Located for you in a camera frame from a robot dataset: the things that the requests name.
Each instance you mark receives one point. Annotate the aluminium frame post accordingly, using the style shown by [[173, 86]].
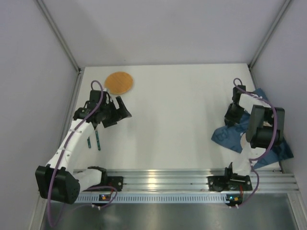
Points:
[[56, 31], [270, 32]]

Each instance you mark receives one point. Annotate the right aluminium frame post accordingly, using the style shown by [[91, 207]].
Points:
[[270, 32]]

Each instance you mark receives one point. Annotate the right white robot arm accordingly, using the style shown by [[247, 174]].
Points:
[[265, 127]]

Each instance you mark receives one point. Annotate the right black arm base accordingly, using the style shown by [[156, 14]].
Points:
[[230, 181]]

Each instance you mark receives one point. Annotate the spoon with green handle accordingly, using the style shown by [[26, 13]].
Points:
[[97, 140]]

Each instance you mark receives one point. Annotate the fork with green handle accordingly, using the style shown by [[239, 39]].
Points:
[[89, 143]]

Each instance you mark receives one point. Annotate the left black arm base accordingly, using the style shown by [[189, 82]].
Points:
[[111, 183]]

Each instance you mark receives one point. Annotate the round woven bamboo plate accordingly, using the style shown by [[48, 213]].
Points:
[[119, 83]]

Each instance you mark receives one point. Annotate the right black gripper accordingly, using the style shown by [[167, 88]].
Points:
[[232, 119]]

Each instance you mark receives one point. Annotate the blue bear-print placemat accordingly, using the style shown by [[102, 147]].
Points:
[[230, 137]]

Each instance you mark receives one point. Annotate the left aluminium frame post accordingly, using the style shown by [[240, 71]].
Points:
[[56, 31]]

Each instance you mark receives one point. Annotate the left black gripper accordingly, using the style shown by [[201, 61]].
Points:
[[112, 113]]

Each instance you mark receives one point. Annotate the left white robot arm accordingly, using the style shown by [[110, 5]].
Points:
[[57, 180]]

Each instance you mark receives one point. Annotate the aluminium mounting rail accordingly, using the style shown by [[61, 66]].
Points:
[[196, 181]]

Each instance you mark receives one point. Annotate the perforated grey cable duct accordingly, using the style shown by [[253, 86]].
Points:
[[122, 198]]

